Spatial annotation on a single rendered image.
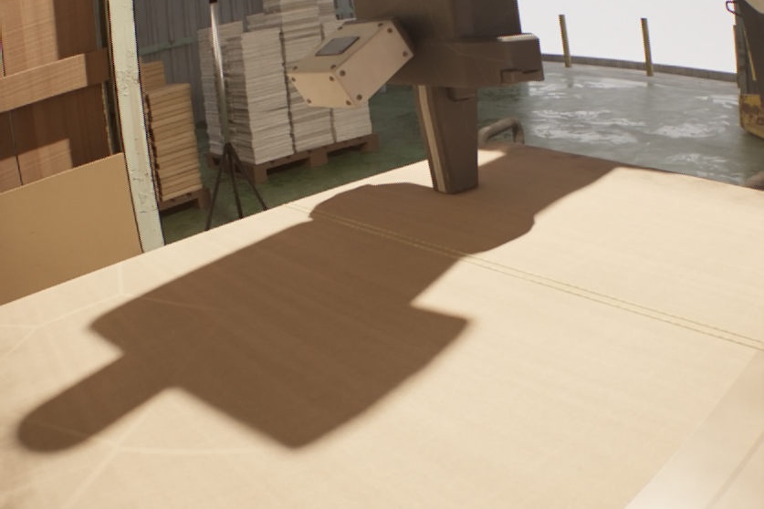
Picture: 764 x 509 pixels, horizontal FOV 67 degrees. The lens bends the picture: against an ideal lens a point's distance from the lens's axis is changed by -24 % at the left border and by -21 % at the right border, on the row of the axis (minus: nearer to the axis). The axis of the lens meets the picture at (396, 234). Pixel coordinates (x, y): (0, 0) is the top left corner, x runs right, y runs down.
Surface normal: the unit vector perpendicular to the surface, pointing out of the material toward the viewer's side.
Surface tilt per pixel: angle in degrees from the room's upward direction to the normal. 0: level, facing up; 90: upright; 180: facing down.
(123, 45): 90
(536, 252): 0
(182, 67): 90
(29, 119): 90
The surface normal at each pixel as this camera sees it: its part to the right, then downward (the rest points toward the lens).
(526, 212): -0.11, -0.94
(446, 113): 0.63, 0.18
